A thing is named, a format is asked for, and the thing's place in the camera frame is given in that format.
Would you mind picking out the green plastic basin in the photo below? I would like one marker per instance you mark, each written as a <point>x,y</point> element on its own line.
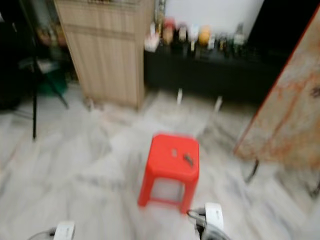
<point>52,85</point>

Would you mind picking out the black folding chair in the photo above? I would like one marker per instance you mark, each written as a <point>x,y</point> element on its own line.
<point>34,110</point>

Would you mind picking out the light wooden cabinet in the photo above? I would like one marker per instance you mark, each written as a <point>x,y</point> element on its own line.
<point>105,55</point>

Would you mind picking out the black round figurine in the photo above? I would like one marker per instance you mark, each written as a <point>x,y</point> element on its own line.
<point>182,36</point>

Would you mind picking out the small white figurine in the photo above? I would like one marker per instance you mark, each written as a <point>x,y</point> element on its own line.
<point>194,35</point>

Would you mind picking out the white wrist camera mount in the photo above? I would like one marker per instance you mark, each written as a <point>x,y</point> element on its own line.
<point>65,231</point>
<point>214,216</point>

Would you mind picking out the clear bottle black cap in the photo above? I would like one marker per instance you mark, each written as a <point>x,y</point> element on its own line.
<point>239,35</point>

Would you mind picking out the black low sideboard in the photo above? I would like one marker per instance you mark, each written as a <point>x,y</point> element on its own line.
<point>210,75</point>

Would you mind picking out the pink marble folding table top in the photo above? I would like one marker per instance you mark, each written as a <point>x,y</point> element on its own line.
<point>285,120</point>

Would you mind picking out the pink gift box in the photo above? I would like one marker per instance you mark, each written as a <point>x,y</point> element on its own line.
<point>151,43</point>

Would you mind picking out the red lidded jar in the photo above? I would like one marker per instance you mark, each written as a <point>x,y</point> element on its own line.
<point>168,32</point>

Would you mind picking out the red plastic stool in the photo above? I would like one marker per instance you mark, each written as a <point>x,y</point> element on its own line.
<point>172,160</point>

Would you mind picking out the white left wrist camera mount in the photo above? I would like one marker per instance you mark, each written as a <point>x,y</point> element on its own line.
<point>65,231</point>

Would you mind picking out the orange round ball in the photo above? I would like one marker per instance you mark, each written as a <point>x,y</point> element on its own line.
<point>204,36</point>

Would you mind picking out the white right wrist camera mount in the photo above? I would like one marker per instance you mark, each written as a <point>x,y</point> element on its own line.
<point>214,216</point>

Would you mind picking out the black curved table leg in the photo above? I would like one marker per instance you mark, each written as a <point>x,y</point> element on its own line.
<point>252,171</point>

